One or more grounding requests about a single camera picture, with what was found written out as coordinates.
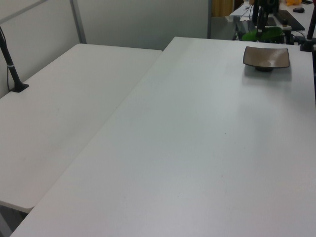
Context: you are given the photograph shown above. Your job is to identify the square brown ceramic plate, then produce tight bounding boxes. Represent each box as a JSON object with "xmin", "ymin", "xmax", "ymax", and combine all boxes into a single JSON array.
[{"xmin": 242, "ymin": 46, "xmax": 290, "ymax": 73}]

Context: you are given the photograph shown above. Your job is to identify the black tripod stand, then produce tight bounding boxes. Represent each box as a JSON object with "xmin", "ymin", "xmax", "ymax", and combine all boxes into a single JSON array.
[{"xmin": 251, "ymin": 0, "xmax": 281, "ymax": 38}]

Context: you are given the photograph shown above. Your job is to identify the black computer keyboard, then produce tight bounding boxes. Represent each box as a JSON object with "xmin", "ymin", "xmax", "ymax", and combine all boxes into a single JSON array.
[{"xmin": 273, "ymin": 9, "xmax": 306, "ymax": 31}]

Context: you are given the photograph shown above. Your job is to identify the dark pole with clamp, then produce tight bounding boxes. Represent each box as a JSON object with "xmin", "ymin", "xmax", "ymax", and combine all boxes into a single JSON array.
[{"xmin": 299, "ymin": 9, "xmax": 316, "ymax": 53}]

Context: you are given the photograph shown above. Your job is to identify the white post with black knob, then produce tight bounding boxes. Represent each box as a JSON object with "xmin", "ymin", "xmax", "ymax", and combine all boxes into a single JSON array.
[{"xmin": 282, "ymin": 19, "xmax": 292, "ymax": 44}]

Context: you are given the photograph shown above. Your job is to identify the black camera pole with base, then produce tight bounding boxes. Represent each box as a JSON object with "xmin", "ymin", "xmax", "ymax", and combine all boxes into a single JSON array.
[{"xmin": 0, "ymin": 25, "xmax": 30, "ymax": 93}]

